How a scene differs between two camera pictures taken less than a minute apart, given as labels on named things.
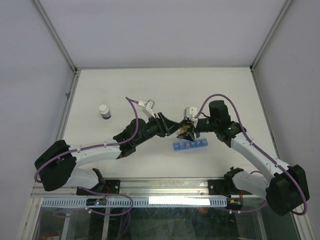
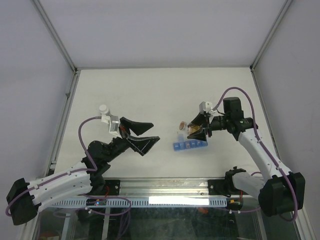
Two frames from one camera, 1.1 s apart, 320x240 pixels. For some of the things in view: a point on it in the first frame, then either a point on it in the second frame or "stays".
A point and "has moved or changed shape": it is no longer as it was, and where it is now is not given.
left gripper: [165, 126] -> [142, 144]
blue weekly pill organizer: [197, 143] stays
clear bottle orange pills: [183, 129] has moved or changed shape
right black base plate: [224, 187] stays
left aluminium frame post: [38, 5] stays
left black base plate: [109, 187] stays
